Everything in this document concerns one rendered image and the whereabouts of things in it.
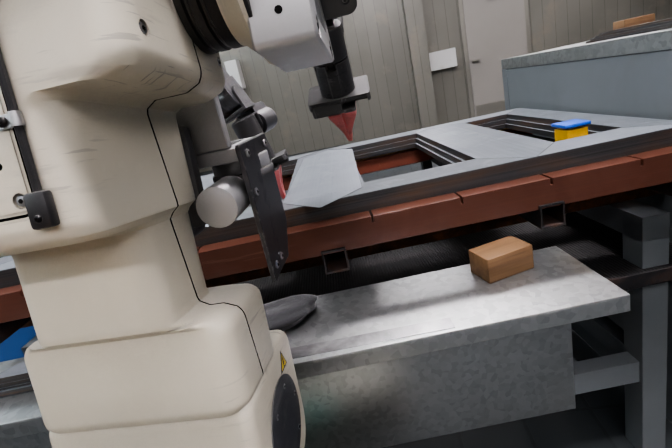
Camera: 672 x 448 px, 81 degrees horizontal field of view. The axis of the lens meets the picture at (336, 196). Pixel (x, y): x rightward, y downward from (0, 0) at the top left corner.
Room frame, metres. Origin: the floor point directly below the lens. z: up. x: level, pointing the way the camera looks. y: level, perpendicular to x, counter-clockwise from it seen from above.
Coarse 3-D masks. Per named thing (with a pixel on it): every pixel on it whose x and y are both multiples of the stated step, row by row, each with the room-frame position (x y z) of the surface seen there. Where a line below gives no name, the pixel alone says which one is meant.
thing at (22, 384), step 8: (24, 360) 0.66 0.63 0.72; (8, 368) 0.64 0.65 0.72; (16, 368) 0.63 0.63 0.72; (24, 368) 0.63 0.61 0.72; (0, 376) 0.62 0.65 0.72; (8, 376) 0.61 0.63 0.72; (16, 376) 0.61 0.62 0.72; (24, 376) 0.61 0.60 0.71; (0, 384) 0.62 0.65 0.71; (8, 384) 0.62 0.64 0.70; (16, 384) 0.62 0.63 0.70; (24, 384) 0.62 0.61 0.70; (0, 392) 0.61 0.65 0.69; (8, 392) 0.61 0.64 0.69; (16, 392) 0.61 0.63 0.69; (24, 392) 0.61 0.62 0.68
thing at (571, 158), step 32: (512, 128) 1.35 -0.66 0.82; (544, 128) 1.16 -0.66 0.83; (608, 128) 0.90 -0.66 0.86; (448, 160) 1.04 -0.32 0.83; (544, 160) 0.77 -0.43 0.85; (576, 160) 0.77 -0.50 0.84; (384, 192) 0.78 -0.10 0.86; (416, 192) 0.77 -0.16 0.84; (448, 192) 0.77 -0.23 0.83; (288, 224) 0.78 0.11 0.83; (0, 288) 0.79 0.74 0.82
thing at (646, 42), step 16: (656, 32) 0.90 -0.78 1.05; (560, 48) 1.38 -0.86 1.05; (576, 48) 1.19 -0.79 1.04; (592, 48) 1.12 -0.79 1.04; (608, 48) 1.06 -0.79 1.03; (624, 48) 1.00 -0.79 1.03; (640, 48) 0.95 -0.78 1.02; (656, 48) 0.90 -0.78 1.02; (512, 64) 1.59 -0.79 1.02; (528, 64) 1.47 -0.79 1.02
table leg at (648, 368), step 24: (624, 216) 0.83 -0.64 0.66; (648, 216) 0.78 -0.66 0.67; (624, 240) 0.83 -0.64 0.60; (648, 240) 0.77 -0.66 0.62; (648, 264) 0.77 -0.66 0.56; (648, 288) 0.77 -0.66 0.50; (624, 312) 0.83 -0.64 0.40; (648, 312) 0.77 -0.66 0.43; (624, 336) 0.83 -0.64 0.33; (648, 336) 0.77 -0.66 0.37; (648, 360) 0.77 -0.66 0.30; (648, 384) 0.77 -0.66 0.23; (648, 408) 0.77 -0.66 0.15; (648, 432) 0.77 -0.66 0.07
